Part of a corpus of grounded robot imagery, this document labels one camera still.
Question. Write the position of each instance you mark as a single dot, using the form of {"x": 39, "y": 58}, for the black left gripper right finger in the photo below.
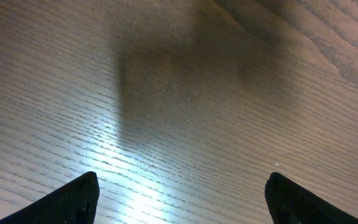
{"x": 290, "y": 203}

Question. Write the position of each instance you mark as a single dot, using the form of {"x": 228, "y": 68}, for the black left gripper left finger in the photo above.
{"x": 73, "y": 203}

